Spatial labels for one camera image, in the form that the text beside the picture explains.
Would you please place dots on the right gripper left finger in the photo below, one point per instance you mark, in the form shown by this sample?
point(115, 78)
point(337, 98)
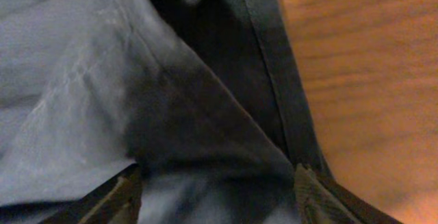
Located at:
point(117, 201)

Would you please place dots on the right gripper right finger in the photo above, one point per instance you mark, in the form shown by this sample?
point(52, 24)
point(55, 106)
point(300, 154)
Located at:
point(321, 200)

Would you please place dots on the navy blue shorts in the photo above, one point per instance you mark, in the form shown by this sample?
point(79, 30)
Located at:
point(203, 94)

